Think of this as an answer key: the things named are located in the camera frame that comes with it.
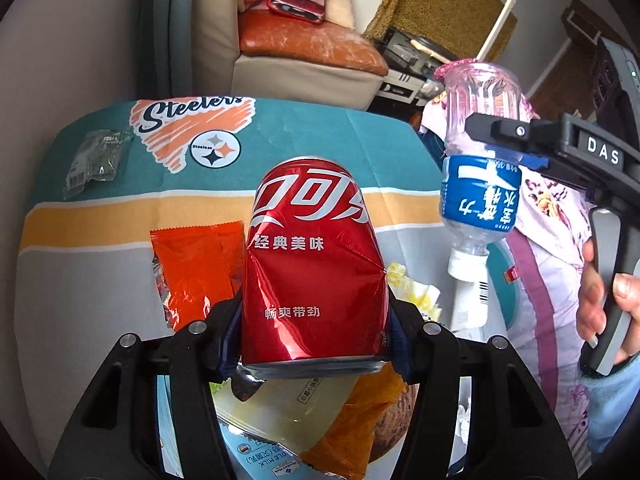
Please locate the person's right hand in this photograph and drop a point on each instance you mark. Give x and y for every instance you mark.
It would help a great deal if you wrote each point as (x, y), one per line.
(592, 300)

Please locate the grey green door frame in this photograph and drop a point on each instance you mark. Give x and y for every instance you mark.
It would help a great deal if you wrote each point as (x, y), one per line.
(165, 25)

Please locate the white stick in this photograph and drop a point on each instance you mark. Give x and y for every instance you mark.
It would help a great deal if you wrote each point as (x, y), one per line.
(495, 27)

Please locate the pale yellow plastic packet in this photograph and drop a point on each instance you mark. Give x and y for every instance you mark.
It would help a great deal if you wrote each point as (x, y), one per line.
(295, 405)

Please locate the beige sofa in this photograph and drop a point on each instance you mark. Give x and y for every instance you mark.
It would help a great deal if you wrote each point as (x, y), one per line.
(215, 35)

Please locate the blue milk carton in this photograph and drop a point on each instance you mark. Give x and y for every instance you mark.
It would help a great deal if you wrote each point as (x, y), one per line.
(255, 452)

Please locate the orange brown snack packet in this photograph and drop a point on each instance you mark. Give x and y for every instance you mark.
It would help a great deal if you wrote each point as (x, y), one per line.
(350, 435)

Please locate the yellow crumpled wrapper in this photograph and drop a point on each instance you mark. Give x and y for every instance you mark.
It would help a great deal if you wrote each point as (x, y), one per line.
(417, 295)

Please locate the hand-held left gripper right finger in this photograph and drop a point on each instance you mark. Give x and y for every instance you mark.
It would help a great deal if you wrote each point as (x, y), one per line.
(400, 347)

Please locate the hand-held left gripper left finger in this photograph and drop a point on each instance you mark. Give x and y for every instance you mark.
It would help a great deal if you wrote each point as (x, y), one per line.
(233, 342)

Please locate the clear plastic water bottle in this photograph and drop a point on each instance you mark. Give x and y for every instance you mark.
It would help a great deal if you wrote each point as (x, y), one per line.
(480, 195)

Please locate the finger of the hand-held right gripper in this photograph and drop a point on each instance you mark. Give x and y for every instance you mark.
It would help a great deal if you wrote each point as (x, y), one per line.
(515, 132)

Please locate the pink floral quilt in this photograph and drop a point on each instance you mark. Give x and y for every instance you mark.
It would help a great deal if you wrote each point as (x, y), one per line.
(545, 260)

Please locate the black silver stereo unit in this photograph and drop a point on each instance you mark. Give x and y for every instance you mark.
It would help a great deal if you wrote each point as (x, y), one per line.
(405, 70)

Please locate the orange leather cushion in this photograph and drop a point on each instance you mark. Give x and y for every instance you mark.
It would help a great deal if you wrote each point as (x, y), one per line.
(305, 42)

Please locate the clear plastic wrapper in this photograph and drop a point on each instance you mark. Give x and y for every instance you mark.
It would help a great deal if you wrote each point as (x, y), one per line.
(95, 160)

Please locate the teal grey printed blanket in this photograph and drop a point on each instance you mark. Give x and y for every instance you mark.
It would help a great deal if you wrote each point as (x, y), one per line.
(125, 220)

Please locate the red soda can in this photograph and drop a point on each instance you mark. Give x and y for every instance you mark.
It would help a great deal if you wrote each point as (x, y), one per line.
(310, 270)

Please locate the beige pillow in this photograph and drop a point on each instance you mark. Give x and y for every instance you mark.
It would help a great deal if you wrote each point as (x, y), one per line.
(341, 5)

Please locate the yellow patterned cloth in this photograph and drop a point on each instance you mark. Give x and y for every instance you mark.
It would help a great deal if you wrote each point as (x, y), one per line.
(440, 0)

